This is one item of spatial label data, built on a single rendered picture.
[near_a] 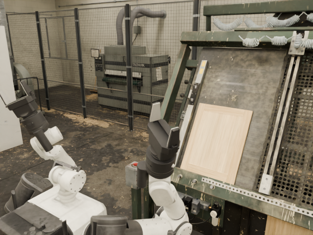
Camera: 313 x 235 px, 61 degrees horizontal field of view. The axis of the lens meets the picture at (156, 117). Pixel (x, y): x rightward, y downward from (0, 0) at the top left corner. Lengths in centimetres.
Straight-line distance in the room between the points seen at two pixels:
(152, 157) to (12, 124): 465
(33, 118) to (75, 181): 37
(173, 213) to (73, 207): 34
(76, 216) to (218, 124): 148
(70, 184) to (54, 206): 11
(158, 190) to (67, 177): 30
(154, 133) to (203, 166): 143
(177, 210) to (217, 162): 116
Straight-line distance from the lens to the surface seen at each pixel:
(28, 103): 118
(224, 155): 208
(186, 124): 222
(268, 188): 194
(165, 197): 85
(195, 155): 215
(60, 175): 96
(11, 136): 535
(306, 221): 194
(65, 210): 96
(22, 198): 115
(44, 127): 120
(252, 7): 280
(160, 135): 71
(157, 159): 75
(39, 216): 97
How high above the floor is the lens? 191
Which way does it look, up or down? 17 degrees down
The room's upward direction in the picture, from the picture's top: straight up
